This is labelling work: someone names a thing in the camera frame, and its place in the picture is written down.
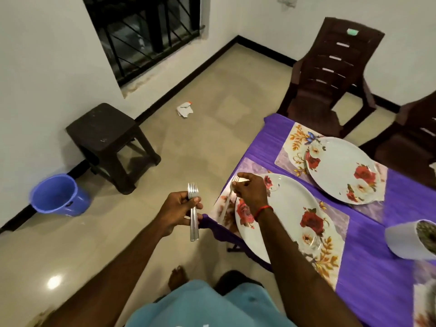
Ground person's right hand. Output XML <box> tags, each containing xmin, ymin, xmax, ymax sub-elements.
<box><xmin>230</xmin><ymin>172</ymin><xmax>273</xmax><ymax>217</ymax></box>

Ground person's left hand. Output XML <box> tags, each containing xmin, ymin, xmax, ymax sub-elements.
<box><xmin>154</xmin><ymin>190</ymin><xmax>205</xmax><ymax>237</ymax></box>

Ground person's right forearm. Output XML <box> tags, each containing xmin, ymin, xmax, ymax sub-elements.
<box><xmin>255</xmin><ymin>209</ymin><xmax>365</xmax><ymax>327</ymax></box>

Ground person's left forearm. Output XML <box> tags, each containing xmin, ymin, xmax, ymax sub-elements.
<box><xmin>41</xmin><ymin>218</ymin><xmax>171</xmax><ymax>327</ymax></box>

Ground person's left foot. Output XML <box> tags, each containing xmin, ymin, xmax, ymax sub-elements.
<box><xmin>168</xmin><ymin>265</ymin><xmax>189</xmax><ymax>292</ymax></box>

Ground person's dark trousers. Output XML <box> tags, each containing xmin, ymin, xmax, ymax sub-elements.
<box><xmin>214</xmin><ymin>269</ymin><xmax>263</xmax><ymax>297</ymax></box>

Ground person's teal t-shirt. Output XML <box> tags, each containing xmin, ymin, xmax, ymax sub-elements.
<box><xmin>124</xmin><ymin>279</ymin><xmax>297</xmax><ymax>327</ymax></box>

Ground purple tablecloth table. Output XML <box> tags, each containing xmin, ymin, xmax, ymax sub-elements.
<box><xmin>198</xmin><ymin>114</ymin><xmax>436</xmax><ymax>327</ymax></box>

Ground red wrist thread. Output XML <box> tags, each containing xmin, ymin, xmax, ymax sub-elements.
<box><xmin>253</xmin><ymin>205</ymin><xmax>275</xmax><ymax>222</ymax></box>

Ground crumpled white paper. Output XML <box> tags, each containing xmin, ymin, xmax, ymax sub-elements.
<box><xmin>176</xmin><ymin>102</ymin><xmax>194</xmax><ymax>119</ymax></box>

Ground black stool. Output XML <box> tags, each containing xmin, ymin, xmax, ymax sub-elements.
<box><xmin>65</xmin><ymin>103</ymin><xmax>162</xmax><ymax>195</ymax></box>

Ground brown plastic chair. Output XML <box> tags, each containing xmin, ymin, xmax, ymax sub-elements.
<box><xmin>357</xmin><ymin>90</ymin><xmax>436</xmax><ymax>191</ymax></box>
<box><xmin>276</xmin><ymin>17</ymin><xmax>386</xmax><ymax>139</ymax></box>

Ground blue plastic bucket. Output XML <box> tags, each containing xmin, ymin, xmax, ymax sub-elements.
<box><xmin>29</xmin><ymin>174</ymin><xmax>91</xmax><ymax>217</ymax></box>

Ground green plant in white pot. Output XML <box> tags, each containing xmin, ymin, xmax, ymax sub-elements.
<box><xmin>385</xmin><ymin>219</ymin><xmax>436</xmax><ymax>261</ymax></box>

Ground black metal grille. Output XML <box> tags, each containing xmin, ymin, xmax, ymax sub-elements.
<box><xmin>82</xmin><ymin>0</ymin><xmax>205</xmax><ymax>89</ymax></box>

